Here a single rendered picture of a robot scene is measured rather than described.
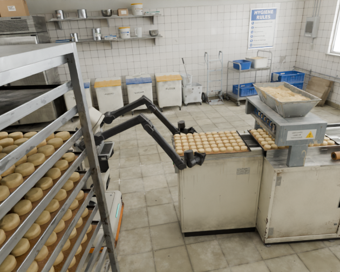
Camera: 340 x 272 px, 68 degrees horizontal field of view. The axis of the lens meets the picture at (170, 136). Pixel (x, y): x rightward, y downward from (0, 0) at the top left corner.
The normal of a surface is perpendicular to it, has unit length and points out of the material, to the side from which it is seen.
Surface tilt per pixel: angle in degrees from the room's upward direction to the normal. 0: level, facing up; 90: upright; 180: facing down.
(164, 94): 92
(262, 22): 90
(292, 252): 0
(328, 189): 90
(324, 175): 90
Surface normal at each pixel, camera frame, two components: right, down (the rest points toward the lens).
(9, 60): 0.99, 0.00
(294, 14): 0.18, 0.40
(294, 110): 0.07, 0.69
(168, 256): -0.05, -0.91
